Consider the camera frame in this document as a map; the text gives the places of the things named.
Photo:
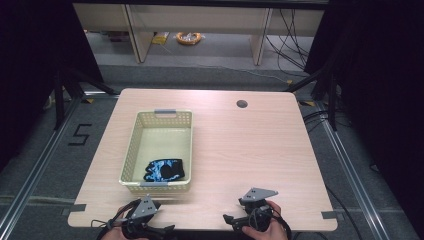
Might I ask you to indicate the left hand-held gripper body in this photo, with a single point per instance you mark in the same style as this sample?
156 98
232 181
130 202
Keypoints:
144 208

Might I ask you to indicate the aluminium floor rail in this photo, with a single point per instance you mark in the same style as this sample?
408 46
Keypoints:
353 173
36 166

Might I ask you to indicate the yellow black floor marker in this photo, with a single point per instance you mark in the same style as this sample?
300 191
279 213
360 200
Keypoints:
306 103
88 100

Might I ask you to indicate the black curtain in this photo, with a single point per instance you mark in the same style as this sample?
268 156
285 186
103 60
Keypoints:
383 83
30 66

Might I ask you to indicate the person's left hand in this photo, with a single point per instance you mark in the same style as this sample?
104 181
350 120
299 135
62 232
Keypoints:
111 235

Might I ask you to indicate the black metal stand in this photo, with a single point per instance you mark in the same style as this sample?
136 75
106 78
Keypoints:
331 100
59 100

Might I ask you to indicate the person's right hand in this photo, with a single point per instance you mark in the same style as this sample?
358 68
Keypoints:
276 233

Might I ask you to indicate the cream office desk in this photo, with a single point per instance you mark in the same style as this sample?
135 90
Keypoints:
293 30
100 16

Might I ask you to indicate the yellow packet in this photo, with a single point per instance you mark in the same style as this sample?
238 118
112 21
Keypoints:
160 38

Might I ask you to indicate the grey round table grommet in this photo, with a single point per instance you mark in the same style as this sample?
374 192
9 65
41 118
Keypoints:
242 103

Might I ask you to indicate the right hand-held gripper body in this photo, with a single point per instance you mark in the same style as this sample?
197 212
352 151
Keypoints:
257 194

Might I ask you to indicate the cream perforated plastic basket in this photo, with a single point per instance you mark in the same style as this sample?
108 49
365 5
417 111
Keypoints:
160 143

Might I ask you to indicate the grey tape strip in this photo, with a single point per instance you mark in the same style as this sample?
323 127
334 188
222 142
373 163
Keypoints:
329 215

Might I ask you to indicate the blue and black fingerless glove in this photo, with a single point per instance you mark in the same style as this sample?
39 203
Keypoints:
156 168

